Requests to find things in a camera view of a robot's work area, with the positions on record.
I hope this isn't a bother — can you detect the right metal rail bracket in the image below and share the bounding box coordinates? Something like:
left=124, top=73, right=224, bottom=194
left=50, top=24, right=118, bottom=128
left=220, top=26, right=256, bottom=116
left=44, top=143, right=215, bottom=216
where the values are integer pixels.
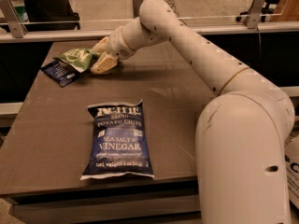
left=245, top=0, right=265, bottom=29

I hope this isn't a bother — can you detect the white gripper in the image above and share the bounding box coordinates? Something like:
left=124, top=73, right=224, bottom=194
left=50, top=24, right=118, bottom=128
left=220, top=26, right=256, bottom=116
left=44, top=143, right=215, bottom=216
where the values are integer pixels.
left=90, top=26, right=135, bottom=75

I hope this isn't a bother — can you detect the left metal rail bracket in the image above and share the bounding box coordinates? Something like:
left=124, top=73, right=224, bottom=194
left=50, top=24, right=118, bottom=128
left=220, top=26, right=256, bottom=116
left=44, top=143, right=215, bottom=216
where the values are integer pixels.
left=0, top=0, right=27, bottom=38

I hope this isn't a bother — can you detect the blue sea salt vinegar chip bag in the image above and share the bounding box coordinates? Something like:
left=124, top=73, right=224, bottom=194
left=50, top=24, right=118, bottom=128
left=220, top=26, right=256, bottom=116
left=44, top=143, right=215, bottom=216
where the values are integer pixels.
left=80, top=101, right=154, bottom=180

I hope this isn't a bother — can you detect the white cardboard box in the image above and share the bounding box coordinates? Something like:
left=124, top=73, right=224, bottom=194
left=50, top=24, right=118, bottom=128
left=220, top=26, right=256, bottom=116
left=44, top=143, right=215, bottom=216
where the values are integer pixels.
left=285, top=136, right=299, bottom=209

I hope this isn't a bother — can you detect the blue rxbar blueberry bar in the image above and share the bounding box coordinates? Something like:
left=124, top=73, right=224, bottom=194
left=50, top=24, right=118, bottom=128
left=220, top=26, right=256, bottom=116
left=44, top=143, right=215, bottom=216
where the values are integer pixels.
left=40, top=61, right=79, bottom=88

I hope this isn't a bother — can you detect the middle metal rail bracket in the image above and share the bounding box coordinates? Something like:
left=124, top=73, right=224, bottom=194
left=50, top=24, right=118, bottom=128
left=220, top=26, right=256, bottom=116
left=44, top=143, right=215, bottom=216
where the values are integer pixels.
left=132, top=0, right=143, bottom=18

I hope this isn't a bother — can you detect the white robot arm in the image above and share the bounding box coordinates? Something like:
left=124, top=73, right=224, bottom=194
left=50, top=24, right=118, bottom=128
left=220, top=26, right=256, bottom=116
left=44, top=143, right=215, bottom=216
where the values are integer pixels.
left=92, top=0, right=295, bottom=224

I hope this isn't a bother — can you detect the green jalapeno chip bag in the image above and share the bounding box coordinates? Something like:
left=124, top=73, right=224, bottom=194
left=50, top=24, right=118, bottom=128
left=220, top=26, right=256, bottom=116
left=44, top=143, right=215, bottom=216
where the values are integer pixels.
left=56, top=48, right=100, bottom=73

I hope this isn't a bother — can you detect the metal rail bracket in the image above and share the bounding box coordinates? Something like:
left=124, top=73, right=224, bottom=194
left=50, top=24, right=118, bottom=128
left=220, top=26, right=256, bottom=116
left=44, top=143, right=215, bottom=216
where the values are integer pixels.
left=245, top=0, right=265, bottom=29
left=132, top=0, right=143, bottom=18
left=0, top=0, right=27, bottom=38

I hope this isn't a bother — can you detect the clear glass barrier panel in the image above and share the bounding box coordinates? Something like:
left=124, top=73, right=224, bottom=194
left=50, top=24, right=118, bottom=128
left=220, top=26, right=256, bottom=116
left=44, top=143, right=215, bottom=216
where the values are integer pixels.
left=0, top=0, right=299, bottom=26

